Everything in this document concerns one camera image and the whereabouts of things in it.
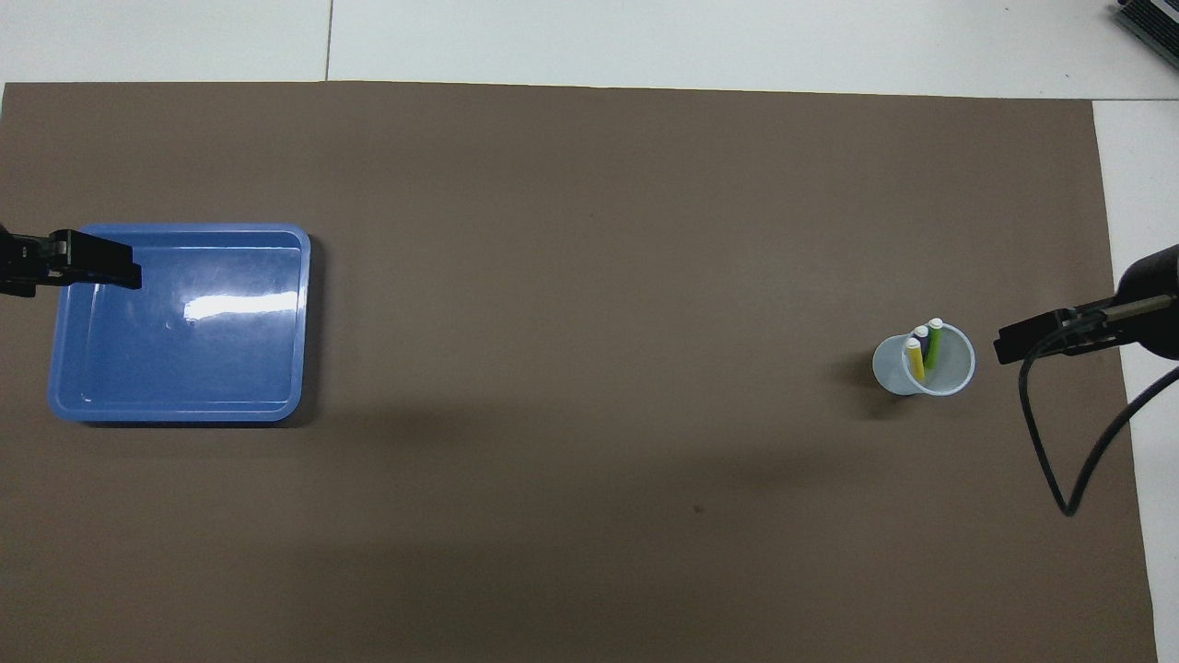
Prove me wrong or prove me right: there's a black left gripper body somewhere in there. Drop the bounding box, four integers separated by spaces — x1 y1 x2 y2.
0 226 54 298

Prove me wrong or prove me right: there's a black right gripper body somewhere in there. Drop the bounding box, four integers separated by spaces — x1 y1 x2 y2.
1114 243 1179 361

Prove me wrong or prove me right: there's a translucent plastic cup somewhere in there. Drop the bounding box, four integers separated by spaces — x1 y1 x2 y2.
872 322 975 398

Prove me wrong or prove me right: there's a blue plastic tray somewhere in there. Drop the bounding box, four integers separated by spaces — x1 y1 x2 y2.
48 223 312 425

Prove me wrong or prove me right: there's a dark ribbed device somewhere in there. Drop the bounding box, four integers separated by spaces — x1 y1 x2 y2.
1113 0 1179 56

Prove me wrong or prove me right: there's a brown table mat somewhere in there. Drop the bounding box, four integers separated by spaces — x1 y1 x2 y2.
0 81 1160 663

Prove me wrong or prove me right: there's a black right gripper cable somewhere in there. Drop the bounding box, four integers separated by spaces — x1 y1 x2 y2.
1018 313 1179 518

